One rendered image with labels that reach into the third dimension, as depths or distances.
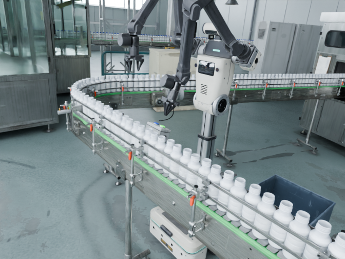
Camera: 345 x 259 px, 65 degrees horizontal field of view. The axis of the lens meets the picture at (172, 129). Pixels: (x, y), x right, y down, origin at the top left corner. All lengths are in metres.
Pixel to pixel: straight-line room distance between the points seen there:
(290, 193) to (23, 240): 2.02
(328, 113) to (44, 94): 4.34
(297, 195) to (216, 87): 0.79
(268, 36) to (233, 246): 6.35
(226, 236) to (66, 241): 1.63
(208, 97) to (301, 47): 6.22
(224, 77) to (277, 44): 5.60
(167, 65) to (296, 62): 3.80
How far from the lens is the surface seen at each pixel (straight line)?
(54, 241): 2.54
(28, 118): 4.42
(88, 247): 2.42
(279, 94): 3.86
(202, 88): 1.86
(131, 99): 2.87
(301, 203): 1.60
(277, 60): 7.45
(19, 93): 4.30
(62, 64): 6.42
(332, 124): 4.93
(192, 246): 2.07
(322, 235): 0.95
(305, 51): 8.05
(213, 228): 1.16
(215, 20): 1.47
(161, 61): 5.33
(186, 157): 1.20
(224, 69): 1.78
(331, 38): 5.00
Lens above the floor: 1.68
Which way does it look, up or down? 21 degrees down
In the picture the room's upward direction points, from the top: 4 degrees clockwise
